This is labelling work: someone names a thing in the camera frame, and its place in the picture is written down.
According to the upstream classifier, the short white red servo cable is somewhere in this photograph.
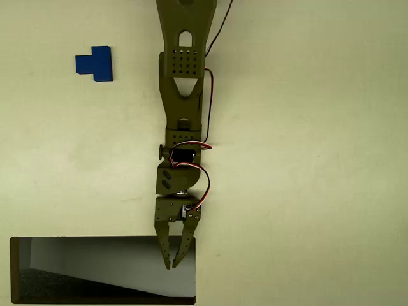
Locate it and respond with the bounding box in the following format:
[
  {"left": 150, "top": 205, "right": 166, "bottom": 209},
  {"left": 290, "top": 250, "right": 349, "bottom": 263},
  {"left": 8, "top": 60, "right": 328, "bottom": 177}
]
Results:
[{"left": 170, "top": 141, "right": 213, "bottom": 152}]

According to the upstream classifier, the black foam pad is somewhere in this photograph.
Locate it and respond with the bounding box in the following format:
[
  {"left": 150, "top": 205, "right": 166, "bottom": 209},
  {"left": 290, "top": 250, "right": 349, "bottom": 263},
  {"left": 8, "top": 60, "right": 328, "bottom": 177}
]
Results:
[{"left": 19, "top": 268, "right": 106, "bottom": 301}]

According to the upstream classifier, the blue T-shaped block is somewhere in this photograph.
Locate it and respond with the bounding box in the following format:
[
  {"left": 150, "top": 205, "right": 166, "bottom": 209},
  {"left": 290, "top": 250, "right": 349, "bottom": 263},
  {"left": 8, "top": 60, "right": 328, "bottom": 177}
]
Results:
[{"left": 75, "top": 46, "right": 114, "bottom": 83}]

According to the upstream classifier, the looped white red servo cable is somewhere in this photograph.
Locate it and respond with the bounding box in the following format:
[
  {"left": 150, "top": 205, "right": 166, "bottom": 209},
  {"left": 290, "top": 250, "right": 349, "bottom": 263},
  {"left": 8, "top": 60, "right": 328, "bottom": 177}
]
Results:
[{"left": 171, "top": 161, "right": 212, "bottom": 213}]

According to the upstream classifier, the white panel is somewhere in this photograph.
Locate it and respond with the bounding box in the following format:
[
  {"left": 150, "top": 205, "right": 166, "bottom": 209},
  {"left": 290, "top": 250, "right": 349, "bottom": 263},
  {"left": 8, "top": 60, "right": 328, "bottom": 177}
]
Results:
[{"left": 30, "top": 237, "right": 196, "bottom": 298}]

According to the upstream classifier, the rectangular bin opening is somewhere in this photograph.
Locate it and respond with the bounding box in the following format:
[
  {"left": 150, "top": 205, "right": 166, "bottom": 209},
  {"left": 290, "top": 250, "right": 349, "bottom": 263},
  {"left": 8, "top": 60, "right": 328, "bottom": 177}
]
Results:
[{"left": 9, "top": 235, "right": 196, "bottom": 305}]

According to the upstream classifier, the long red black cable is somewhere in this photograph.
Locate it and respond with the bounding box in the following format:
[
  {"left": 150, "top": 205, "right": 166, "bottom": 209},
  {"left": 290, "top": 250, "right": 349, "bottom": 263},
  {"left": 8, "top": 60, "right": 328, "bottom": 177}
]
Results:
[{"left": 205, "top": 0, "right": 235, "bottom": 143}]

